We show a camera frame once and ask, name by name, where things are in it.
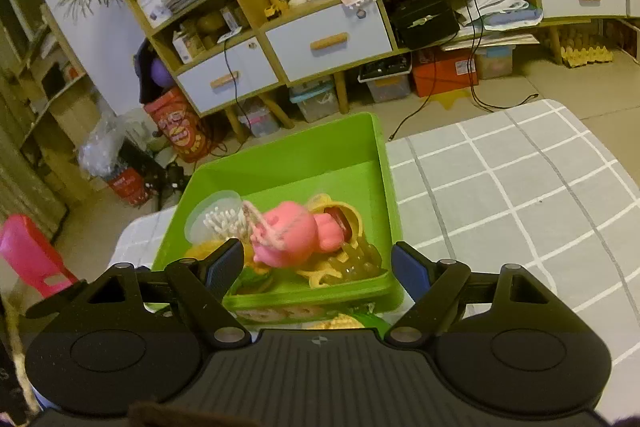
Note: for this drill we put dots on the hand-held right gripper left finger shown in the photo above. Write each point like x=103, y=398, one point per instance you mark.
x=227, y=259

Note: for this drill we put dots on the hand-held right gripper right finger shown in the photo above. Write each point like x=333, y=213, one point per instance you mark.
x=407, y=264

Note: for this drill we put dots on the clear cotton swab box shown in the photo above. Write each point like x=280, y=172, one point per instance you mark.
x=215, y=219

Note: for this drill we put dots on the olive toy octopus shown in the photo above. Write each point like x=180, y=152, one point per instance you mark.
x=360, y=264

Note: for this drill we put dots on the pink pig toy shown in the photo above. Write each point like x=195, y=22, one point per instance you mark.
x=290, y=234

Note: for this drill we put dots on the yellow toy pan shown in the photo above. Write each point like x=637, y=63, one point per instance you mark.
x=352, y=219

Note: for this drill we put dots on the toy corn cob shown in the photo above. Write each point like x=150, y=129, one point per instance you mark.
x=345, y=322

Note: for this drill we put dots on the green plastic box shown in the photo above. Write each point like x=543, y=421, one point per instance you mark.
x=300, y=157

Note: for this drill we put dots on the grey checked tablecloth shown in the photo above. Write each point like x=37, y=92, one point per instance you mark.
x=525, y=217

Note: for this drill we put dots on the orange snack bag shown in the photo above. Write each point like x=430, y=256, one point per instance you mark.
x=177, y=127

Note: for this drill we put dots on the clear plastic bag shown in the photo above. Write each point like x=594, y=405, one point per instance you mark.
x=112, y=157

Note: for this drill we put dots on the blue lid storage box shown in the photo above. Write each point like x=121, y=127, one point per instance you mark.
x=312, y=104

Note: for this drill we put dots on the clear storage box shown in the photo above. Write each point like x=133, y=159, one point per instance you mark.
x=385, y=79

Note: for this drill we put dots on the orange cardboard box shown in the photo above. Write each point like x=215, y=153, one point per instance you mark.
x=445, y=74

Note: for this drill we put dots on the red plastic chair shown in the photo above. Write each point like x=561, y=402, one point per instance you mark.
x=30, y=252

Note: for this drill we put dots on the wooden cabinet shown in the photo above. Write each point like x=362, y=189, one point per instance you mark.
x=280, y=32

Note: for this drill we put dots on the black case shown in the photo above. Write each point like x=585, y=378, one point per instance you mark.
x=422, y=19

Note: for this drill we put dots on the wooden shelf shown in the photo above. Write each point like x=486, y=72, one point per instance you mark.
x=35, y=97

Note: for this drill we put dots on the yellow egg carton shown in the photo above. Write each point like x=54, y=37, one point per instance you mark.
x=586, y=56

